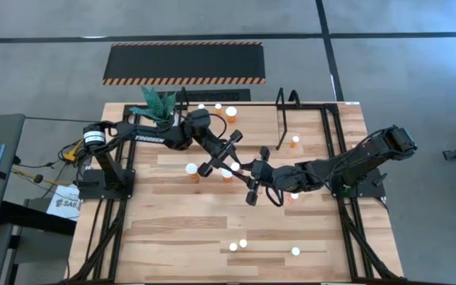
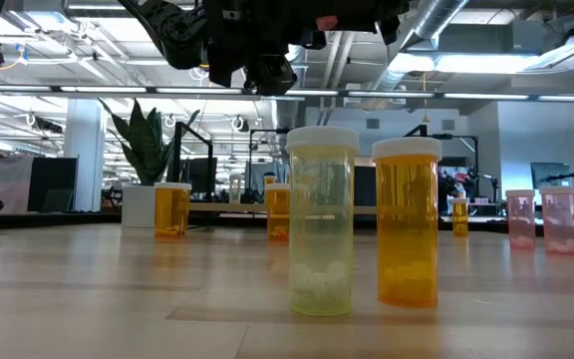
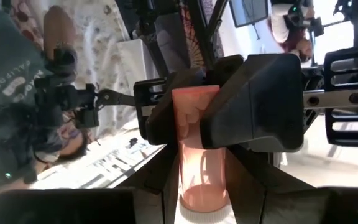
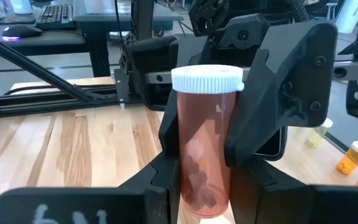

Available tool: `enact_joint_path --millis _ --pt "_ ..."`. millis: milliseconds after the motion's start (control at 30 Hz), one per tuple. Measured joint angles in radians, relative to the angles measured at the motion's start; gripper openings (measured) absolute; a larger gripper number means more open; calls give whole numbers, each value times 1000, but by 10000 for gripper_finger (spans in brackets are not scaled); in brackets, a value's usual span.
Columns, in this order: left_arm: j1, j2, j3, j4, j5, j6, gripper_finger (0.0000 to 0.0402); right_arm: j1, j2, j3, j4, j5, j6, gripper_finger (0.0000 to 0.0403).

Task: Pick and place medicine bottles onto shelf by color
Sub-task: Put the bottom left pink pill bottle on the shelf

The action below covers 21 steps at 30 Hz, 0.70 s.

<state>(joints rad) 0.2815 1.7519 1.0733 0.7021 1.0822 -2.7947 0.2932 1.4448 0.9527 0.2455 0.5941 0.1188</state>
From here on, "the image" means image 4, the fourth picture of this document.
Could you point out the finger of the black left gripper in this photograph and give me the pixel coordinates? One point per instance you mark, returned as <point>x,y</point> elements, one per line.
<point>170,130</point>
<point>291,77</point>

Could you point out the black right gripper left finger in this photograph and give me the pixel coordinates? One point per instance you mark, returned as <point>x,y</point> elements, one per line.
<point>104,205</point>

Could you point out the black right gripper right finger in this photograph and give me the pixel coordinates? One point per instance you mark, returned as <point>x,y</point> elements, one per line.
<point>291,205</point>

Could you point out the small pink medicine bottle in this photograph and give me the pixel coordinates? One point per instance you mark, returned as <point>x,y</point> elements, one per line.
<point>204,130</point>

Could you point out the small yellow-green medicine bottle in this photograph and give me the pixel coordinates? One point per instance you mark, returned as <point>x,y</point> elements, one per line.
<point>315,138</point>

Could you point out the small orange medicine bottle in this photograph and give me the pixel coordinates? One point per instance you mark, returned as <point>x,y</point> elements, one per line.
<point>348,161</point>

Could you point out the dark office desk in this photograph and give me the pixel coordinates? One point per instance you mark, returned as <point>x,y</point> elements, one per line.
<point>57,40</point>

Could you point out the black keyboard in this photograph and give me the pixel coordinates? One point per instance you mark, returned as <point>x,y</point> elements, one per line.
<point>54,15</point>

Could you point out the black computer mouse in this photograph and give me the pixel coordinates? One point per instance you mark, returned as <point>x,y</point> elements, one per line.
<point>22,31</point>

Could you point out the white cup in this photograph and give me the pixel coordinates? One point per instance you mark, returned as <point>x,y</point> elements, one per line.
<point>20,6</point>

